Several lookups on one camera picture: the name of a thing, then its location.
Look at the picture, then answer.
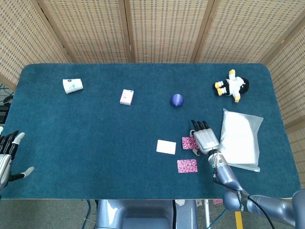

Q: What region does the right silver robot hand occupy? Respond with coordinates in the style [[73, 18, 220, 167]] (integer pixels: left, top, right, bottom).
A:
[[189, 120, 220, 156]]

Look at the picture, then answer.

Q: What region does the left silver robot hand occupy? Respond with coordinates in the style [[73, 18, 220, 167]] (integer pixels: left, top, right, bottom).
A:
[[0, 130, 35, 190]]

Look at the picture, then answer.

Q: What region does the white pillow in plastic bag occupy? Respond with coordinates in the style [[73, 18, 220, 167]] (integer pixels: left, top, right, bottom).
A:
[[219, 108, 264, 172]]

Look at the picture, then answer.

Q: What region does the blue ribbed ball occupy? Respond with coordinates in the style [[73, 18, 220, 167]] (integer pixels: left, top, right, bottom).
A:
[[170, 94, 184, 108]]

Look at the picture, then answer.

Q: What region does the black white plush toy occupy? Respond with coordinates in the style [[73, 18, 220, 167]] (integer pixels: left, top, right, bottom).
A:
[[213, 69, 250, 104]]

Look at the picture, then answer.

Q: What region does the white table leg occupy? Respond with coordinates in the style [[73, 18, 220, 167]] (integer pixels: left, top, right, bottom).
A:
[[195, 199, 212, 229]]

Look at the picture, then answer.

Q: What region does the pink tissue pack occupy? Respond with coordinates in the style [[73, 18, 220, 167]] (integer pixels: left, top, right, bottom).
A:
[[119, 89, 134, 106]]

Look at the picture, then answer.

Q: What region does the blue-grey robot torso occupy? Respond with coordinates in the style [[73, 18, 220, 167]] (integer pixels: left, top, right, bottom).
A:
[[95, 199, 198, 229]]

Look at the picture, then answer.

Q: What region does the white printed paper cup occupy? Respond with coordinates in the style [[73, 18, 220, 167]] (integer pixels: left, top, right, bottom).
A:
[[62, 78, 83, 94]]

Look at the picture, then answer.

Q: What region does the woven bamboo folding screen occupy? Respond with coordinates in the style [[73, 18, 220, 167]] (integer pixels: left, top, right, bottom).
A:
[[0, 0, 305, 208]]

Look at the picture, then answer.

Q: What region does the black equipment with cables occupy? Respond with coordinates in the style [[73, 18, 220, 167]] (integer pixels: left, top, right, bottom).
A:
[[0, 82, 14, 124]]

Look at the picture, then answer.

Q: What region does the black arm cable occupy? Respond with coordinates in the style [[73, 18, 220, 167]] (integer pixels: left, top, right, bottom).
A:
[[212, 162, 277, 229]]

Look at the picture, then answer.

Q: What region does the blue floor cable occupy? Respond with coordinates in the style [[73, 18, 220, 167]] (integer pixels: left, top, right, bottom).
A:
[[83, 199, 97, 225]]

